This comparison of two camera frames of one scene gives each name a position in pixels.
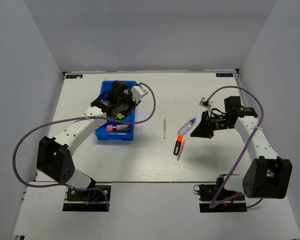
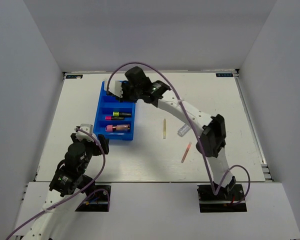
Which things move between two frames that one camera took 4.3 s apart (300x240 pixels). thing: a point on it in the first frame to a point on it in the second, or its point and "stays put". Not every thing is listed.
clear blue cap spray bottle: (186, 127) stays put
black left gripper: (133, 102) to (104, 142)
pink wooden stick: (181, 149) to (186, 151)
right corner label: (224, 75) stays put
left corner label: (74, 76) stays put
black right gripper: (203, 129) to (124, 86)
